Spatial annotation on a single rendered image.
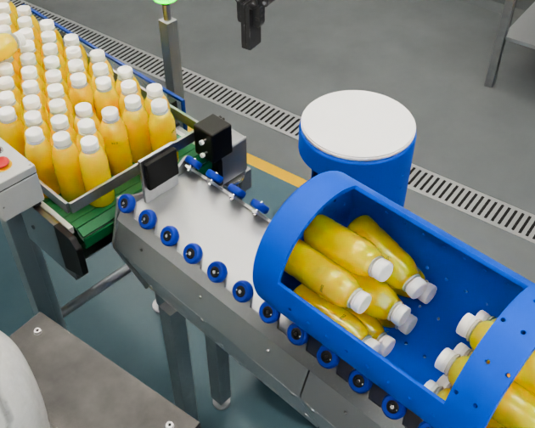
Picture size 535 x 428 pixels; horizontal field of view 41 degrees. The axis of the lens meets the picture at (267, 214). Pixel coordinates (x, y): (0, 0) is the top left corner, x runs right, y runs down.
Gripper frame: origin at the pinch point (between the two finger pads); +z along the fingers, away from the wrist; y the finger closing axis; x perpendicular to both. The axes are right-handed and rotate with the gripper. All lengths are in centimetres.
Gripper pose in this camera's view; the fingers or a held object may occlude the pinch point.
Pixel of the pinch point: (250, 23)
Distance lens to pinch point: 105.3
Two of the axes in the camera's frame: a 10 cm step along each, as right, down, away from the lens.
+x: -5.4, 5.8, -6.1
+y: -8.4, -3.7, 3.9
